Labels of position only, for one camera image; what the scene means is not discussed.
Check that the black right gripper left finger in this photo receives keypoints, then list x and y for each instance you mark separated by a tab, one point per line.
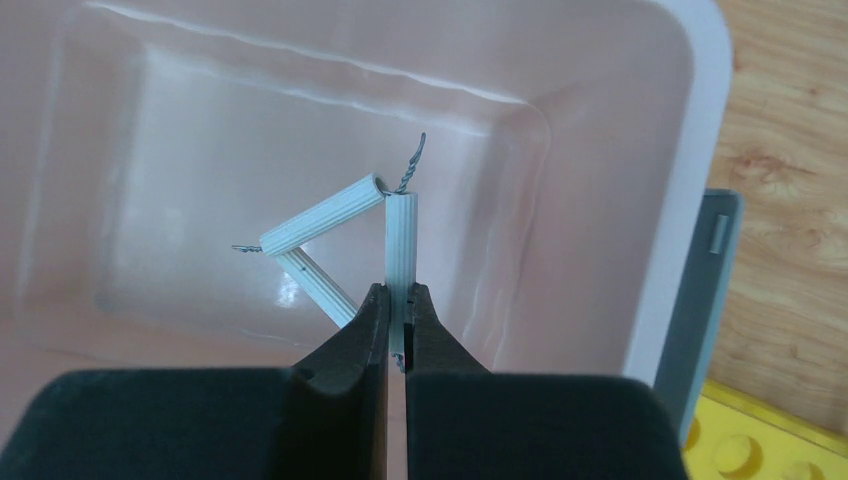
322	418

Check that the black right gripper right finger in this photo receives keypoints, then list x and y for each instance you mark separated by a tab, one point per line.
466	422

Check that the white clay pipe triangle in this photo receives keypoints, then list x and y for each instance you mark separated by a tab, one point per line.
374	232

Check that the yellow test tube rack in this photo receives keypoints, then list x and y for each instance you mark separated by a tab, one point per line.
736	436

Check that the pink plastic bin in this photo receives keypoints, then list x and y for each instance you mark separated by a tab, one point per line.
568	148

